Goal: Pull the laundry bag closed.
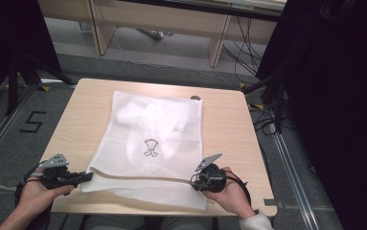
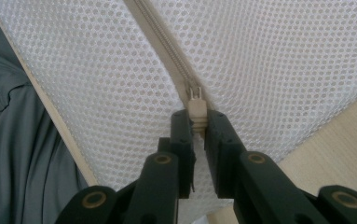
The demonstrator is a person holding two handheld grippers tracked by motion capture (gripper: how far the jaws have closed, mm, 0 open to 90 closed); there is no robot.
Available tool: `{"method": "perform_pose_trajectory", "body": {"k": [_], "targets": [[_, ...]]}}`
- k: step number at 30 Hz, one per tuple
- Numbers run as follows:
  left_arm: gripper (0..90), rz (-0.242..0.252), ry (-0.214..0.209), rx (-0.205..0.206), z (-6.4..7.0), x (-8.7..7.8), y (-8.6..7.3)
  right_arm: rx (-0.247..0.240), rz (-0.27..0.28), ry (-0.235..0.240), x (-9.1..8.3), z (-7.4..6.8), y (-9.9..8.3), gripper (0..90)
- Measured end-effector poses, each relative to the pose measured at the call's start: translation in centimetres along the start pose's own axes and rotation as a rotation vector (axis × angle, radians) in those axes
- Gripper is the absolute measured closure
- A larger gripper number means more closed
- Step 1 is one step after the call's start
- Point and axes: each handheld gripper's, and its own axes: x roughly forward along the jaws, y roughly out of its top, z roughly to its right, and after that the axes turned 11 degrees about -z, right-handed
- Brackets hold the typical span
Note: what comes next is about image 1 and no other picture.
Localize light wooden desk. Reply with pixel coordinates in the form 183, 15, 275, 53
38, 0, 288, 68

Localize light wooden table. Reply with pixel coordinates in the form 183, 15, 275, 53
32, 78, 278, 218

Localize black metal stand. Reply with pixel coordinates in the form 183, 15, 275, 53
4, 52, 78, 117
242, 61, 285, 134

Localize grey tape strip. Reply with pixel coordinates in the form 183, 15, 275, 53
263, 198, 285, 209

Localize hand-held gripper black cable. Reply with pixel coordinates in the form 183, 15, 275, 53
13, 161, 50, 209
223, 170, 253, 206

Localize person's right hand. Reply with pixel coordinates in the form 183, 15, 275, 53
203, 166, 257, 220

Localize metal floor rail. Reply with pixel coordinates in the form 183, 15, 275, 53
0, 85, 35, 175
270, 130, 321, 230

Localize hanging black cables bundle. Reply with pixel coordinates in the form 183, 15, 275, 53
221, 15, 268, 84

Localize right hand-held gripper black cable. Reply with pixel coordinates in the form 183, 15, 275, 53
223, 170, 253, 206

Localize white mesh laundry bag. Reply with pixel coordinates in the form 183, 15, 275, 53
80, 90, 209, 212

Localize white garment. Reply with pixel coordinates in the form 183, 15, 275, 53
115, 95, 194, 167

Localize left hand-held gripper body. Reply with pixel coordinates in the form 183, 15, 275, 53
38, 152, 79, 191

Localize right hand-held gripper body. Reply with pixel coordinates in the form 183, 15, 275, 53
195, 152, 228, 194

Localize left hand-held gripper black cable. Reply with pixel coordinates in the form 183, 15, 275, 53
13, 161, 50, 209

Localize person's legs grey trousers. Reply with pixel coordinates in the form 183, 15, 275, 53
84, 215, 218, 230

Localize person's left hand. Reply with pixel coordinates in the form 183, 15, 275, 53
15, 173, 76, 222

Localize black floor cables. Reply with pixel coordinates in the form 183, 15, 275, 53
247, 100, 289, 137

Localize black curtain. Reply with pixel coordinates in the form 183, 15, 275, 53
256, 0, 367, 230
0, 0, 63, 111

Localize grey power strip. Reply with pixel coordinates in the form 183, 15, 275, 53
137, 28, 165, 41

